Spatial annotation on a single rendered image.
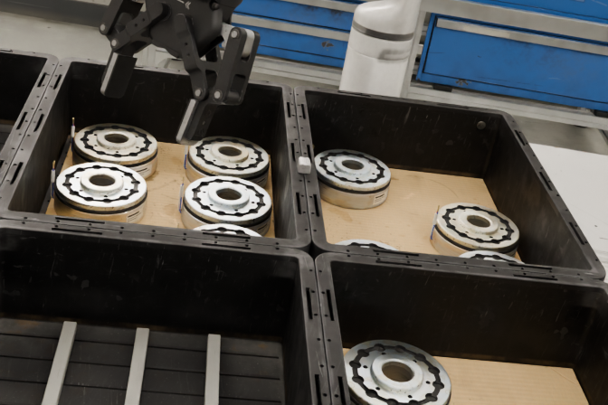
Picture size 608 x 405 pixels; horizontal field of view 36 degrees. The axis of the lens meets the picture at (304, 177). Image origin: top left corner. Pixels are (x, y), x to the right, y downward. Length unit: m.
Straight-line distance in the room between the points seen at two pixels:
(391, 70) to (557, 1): 1.71
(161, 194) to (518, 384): 0.47
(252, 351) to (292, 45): 2.17
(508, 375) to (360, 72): 0.57
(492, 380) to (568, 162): 0.89
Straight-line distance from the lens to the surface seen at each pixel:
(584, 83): 3.14
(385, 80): 1.36
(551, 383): 0.97
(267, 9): 2.97
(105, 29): 0.79
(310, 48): 3.00
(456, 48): 3.02
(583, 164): 1.78
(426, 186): 1.25
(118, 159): 1.13
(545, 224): 1.09
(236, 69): 0.71
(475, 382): 0.93
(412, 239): 1.12
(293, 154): 1.07
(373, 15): 1.33
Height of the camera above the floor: 1.40
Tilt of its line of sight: 28 degrees down
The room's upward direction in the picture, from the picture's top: 10 degrees clockwise
